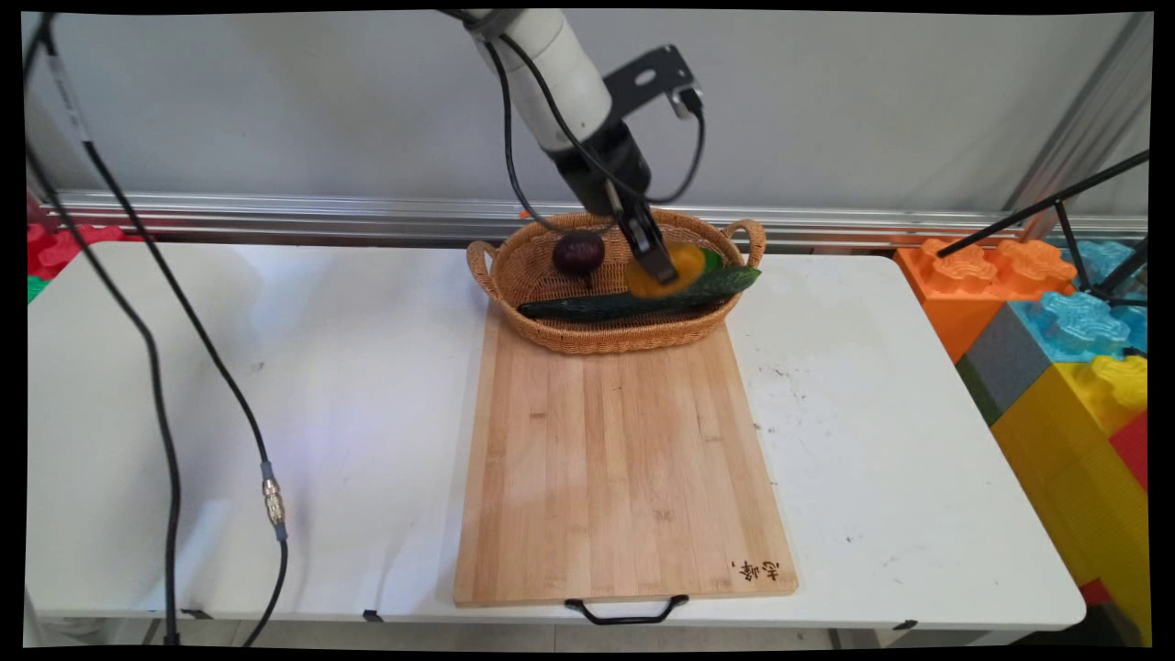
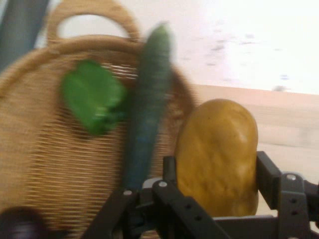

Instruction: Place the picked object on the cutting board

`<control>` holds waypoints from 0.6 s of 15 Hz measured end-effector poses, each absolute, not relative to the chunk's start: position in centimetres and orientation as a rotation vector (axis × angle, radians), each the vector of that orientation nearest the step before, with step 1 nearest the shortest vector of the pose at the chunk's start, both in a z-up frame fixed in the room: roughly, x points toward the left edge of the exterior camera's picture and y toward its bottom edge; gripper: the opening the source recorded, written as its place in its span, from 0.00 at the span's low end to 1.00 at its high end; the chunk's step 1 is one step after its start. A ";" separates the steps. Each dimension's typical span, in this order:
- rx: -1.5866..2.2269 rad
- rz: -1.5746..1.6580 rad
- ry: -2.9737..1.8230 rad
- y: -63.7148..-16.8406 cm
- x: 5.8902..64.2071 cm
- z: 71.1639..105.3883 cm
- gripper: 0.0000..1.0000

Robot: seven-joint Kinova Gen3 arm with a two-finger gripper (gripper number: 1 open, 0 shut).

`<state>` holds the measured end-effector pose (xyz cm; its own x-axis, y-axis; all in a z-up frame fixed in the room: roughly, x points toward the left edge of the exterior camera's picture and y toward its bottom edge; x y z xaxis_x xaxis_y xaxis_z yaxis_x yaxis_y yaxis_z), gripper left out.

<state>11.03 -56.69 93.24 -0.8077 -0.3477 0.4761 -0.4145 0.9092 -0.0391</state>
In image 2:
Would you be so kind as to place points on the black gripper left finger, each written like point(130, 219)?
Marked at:
point(159, 214)

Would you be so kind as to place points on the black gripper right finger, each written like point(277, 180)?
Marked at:
point(294, 199)

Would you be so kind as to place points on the yellow bell pepper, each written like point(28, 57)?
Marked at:
point(216, 154)

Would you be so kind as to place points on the dark green cucumber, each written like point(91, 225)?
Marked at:
point(149, 99)

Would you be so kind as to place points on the green bell pepper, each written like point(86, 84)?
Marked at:
point(92, 99)

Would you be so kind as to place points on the purple red onion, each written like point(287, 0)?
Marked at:
point(17, 226)

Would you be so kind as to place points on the silver aluminium rail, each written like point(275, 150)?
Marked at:
point(20, 25)

